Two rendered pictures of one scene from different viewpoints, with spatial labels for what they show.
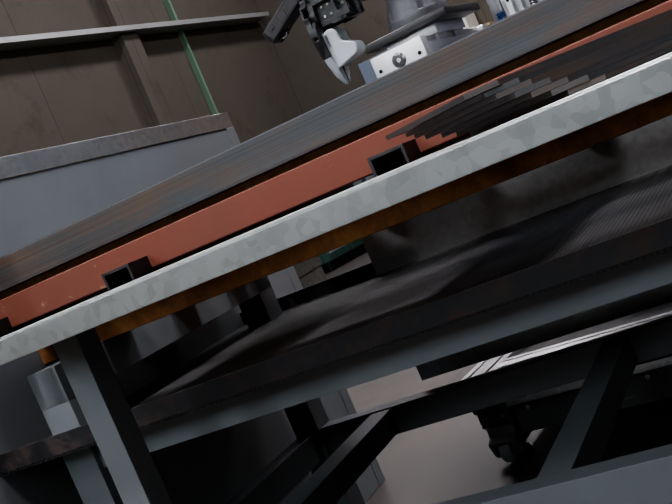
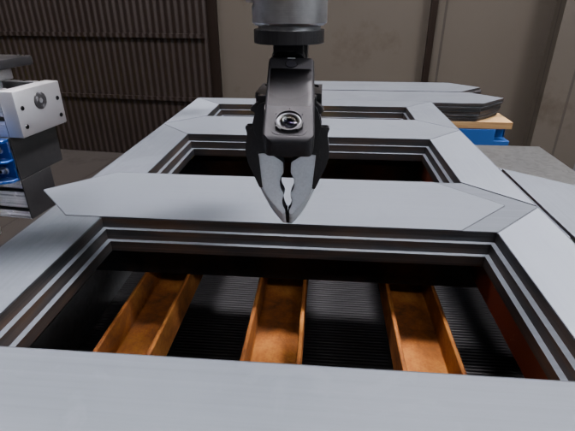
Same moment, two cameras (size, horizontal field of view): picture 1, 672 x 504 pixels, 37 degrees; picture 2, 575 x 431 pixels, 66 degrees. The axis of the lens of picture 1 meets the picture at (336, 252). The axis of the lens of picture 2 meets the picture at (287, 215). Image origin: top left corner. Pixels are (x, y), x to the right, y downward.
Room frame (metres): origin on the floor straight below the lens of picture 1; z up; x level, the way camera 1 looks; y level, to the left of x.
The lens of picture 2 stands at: (1.87, 0.31, 1.15)
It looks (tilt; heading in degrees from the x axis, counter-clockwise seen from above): 26 degrees down; 249
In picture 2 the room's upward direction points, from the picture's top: straight up
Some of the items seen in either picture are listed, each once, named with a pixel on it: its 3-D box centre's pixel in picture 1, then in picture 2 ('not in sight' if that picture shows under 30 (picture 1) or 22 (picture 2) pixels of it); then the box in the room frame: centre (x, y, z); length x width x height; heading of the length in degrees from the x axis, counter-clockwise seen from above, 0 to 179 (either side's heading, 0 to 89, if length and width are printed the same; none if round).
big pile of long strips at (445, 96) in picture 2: not in sight; (382, 98); (0.96, -1.10, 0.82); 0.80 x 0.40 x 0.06; 154
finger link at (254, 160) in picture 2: not in sight; (268, 149); (1.72, -0.14, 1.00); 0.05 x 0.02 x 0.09; 154
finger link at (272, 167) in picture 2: (349, 53); (275, 180); (1.71, -0.15, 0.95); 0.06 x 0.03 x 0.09; 64
